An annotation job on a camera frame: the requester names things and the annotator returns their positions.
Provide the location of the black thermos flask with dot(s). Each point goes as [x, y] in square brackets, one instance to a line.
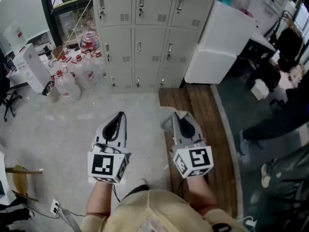
[47, 53]

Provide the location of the grey metal locker cabinet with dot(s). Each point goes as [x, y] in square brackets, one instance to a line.
[116, 45]

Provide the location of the small white carton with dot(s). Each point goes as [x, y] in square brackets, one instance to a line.
[259, 89]

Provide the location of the thin wooden stick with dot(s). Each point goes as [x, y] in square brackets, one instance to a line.
[79, 21]

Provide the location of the wooden stool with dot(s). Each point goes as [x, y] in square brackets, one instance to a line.
[20, 182]

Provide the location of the person's left forearm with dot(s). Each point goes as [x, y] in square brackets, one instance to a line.
[99, 197]

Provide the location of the small black waste bin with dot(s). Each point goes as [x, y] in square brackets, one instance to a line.
[48, 91]

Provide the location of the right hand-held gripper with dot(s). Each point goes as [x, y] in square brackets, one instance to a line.
[198, 158]

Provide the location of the white desk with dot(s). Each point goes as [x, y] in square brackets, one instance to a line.
[260, 41]

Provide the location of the person's right forearm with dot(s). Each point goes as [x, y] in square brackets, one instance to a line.
[200, 192]

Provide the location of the white power strip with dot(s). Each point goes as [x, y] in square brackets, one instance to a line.
[54, 205]

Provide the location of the black mesh chair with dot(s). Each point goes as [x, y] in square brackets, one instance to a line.
[288, 45]

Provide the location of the clear dispenser bottle red label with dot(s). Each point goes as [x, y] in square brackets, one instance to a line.
[14, 35]

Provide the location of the grey metal locker door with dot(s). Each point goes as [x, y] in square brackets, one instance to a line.
[154, 6]

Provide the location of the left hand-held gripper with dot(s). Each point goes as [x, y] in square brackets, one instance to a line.
[100, 164]

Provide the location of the small cardboard box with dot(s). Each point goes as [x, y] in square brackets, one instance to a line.
[58, 52]

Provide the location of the black clip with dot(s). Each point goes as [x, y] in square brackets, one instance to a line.
[220, 227]

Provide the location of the black office chair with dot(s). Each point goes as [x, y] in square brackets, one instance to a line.
[10, 100]

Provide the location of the black window frame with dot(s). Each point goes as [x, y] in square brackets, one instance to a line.
[47, 13]

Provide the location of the pink patterned helmet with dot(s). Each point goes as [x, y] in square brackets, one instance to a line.
[89, 41]

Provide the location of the black key bunch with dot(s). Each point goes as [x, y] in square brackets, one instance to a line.
[102, 14]
[140, 12]

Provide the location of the person's cream knit top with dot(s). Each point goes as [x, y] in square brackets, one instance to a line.
[154, 214]

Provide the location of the large white box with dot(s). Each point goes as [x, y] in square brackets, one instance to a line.
[217, 45]

